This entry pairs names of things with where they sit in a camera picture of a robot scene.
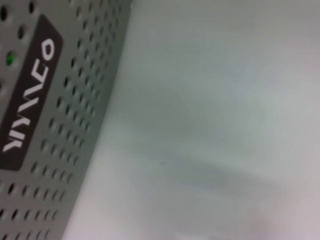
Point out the green toy brick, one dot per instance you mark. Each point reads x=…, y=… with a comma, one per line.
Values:
x=9, y=58

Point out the grey perforated storage bin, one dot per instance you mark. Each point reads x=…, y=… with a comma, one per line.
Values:
x=75, y=100

